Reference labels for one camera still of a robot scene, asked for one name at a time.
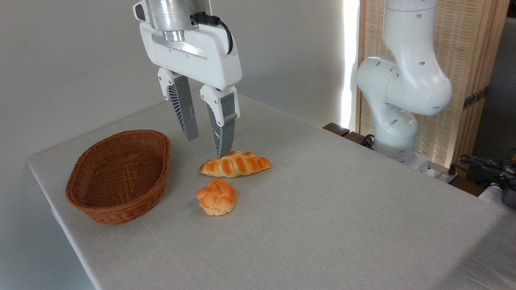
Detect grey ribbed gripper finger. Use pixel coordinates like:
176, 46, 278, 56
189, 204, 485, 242
157, 68, 200, 142
200, 85, 240, 159

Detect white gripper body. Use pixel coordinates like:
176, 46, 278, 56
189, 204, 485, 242
139, 21, 243, 91

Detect round knotted bread bun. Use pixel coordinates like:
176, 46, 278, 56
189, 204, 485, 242
196, 179, 237, 216

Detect long braided bread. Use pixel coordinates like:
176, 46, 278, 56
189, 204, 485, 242
199, 151, 273, 178

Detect brown wicker basket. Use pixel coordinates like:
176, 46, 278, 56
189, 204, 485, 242
65, 129, 171, 225

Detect dark brown wooden furniture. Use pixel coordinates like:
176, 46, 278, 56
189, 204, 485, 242
322, 123, 375, 149

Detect grey tablecloth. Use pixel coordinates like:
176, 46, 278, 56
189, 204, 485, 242
27, 89, 516, 290

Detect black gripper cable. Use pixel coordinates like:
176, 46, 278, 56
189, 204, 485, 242
193, 13, 234, 55

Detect black cable bundle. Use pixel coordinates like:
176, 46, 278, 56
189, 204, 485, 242
449, 150, 516, 190

